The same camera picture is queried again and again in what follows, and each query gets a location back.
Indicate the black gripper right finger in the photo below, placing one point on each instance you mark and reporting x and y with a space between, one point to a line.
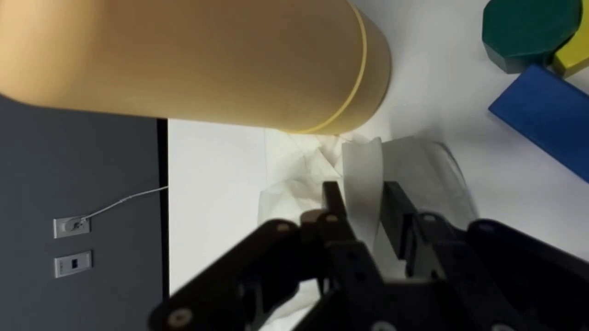
487 277

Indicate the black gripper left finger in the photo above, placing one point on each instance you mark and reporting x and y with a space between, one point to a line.
242 290

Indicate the green and yellow block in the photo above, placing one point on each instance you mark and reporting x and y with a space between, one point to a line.
518 34

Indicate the grey wall outlet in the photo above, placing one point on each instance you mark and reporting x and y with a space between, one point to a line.
75 257

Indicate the blue block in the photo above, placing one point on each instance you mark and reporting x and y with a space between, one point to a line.
552 113

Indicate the tan water bottle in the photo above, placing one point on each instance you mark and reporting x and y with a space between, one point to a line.
310 68

